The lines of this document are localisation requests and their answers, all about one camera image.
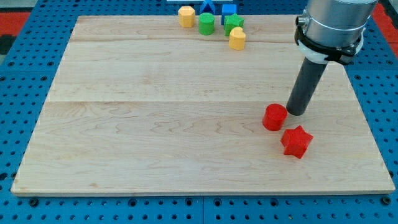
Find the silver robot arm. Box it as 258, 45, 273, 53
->
295, 0, 377, 65

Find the yellow heart block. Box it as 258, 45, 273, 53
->
228, 27, 246, 50

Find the yellow hexagon block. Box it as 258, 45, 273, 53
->
178, 6, 195, 28

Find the wooden board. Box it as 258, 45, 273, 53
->
11, 15, 395, 197

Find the red cylinder block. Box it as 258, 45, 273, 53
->
262, 103, 287, 131

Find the green cylinder block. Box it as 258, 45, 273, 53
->
198, 12, 215, 35

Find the green star block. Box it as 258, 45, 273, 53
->
224, 13, 244, 36

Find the red star block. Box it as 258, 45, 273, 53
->
280, 126, 313, 159

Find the blue triangle block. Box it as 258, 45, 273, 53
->
200, 0, 216, 14

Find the blue cube block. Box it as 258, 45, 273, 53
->
221, 4, 237, 25

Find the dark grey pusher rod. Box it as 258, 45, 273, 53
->
286, 58, 326, 116

